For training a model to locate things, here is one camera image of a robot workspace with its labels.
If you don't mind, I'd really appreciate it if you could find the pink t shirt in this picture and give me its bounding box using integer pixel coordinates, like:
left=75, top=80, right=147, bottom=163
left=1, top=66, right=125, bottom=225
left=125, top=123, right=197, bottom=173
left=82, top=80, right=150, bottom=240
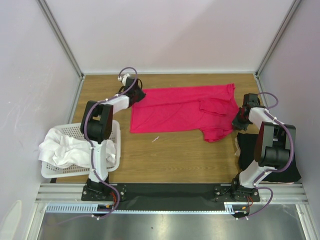
left=130, top=83, right=239, bottom=143

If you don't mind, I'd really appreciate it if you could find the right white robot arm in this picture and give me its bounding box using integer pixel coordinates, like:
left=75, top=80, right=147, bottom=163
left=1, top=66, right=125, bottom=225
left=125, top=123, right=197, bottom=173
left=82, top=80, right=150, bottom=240
left=230, top=93, right=296, bottom=202

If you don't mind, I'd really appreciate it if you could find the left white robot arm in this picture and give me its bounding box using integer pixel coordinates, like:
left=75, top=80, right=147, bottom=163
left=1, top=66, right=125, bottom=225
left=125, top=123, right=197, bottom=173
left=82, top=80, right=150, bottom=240
left=80, top=73, right=146, bottom=201

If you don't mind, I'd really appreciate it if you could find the black folded t shirt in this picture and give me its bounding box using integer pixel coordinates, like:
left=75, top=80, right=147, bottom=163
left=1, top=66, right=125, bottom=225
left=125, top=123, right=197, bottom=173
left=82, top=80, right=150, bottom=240
left=236, top=133, right=302, bottom=184

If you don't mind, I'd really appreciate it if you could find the white crumpled t shirt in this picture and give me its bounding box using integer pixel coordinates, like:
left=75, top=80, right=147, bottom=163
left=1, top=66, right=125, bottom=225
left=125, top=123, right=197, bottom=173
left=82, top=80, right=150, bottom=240
left=38, top=127, right=118, bottom=169

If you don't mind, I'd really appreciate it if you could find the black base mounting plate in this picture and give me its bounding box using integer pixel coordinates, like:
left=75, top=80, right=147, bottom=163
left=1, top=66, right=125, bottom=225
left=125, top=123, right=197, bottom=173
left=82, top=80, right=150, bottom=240
left=81, top=182, right=261, bottom=212

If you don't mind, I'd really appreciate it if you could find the white laundry basket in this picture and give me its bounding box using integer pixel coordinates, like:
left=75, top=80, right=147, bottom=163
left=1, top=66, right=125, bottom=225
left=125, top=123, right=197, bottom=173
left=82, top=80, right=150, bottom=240
left=41, top=120, right=121, bottom=179

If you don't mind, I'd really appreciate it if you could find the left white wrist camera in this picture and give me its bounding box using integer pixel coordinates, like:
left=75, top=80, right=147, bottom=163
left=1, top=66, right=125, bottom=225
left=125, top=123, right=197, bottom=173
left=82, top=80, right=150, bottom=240
left=117, top=73, right=131, bottom=86

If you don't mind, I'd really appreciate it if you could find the aluminium frame rail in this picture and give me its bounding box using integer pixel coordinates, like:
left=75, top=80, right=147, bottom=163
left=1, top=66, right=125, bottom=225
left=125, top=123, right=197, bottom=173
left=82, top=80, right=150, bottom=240
left=35, top=183, right=309, bottom=216

